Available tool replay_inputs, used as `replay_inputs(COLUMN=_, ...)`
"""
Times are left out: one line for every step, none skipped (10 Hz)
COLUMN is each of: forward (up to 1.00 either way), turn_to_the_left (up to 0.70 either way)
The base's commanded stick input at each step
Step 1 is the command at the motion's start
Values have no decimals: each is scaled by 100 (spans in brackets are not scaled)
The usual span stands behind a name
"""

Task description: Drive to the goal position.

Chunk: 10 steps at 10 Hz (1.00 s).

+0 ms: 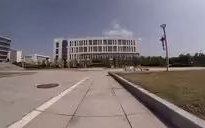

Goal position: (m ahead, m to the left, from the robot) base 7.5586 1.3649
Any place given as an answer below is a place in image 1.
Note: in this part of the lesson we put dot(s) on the large white many-windowed building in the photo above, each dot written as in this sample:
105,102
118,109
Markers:
100,46

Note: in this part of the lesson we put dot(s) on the pale concrete slab pavement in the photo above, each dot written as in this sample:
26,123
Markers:
96,106

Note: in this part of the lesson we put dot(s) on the dark round manhole cover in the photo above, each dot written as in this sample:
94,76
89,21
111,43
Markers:
47,85

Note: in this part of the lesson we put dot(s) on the tall lamp pole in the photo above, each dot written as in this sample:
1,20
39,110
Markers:
165,50

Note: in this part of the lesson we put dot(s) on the white painted line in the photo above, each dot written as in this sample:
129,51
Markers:
50,103

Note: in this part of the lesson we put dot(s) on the low white building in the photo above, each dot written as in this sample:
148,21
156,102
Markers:
36,58

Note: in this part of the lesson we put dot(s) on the grey stone kerb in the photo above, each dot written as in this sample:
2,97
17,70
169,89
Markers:
156,105

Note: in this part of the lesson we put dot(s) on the dry grass lawn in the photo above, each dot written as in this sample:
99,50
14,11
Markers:
176,86

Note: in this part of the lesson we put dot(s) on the small white building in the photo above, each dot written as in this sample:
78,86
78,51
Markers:
16,56

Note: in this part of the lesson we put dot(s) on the row of dark trees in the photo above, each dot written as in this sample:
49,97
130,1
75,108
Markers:
190,60

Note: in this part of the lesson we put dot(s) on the pale stone ramp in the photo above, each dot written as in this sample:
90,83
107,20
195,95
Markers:
5,66

